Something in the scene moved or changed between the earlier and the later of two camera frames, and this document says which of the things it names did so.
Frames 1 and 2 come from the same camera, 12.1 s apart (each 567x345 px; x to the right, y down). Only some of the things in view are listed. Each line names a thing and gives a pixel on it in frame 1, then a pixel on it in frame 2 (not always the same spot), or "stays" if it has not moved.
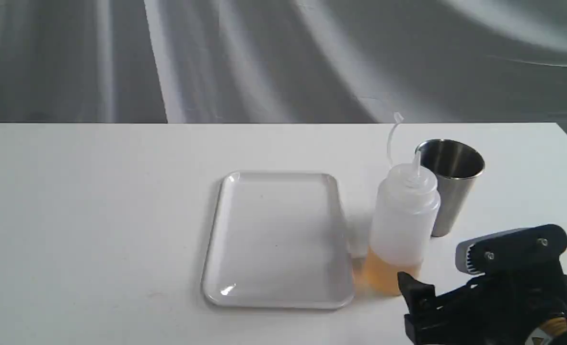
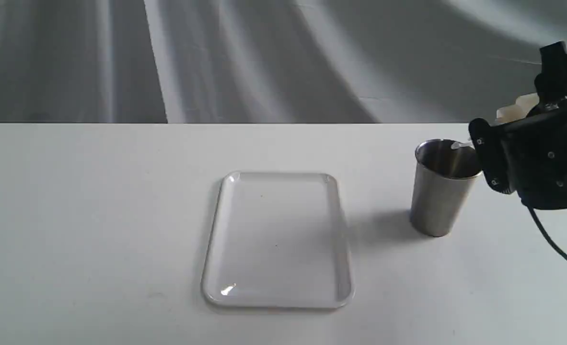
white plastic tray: (279, 239) stays
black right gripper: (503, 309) to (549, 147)
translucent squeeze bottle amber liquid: (404, 225) to (520, 109)
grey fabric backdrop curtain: (179, 62) stays
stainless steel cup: (456, 166) stays
